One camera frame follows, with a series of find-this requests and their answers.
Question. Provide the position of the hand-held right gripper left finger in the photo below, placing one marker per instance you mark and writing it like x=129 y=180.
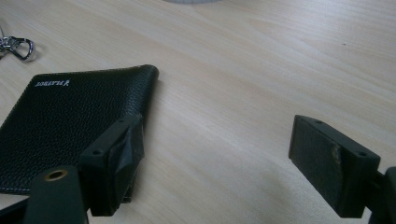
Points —
x=115 y=168

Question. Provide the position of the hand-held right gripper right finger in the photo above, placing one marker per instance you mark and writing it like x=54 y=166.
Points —
x=323 y=161

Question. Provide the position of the black leather wallet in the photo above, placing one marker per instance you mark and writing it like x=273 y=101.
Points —
x=65 y=121

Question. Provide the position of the white round object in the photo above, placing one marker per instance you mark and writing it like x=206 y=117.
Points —
x=191 y=1

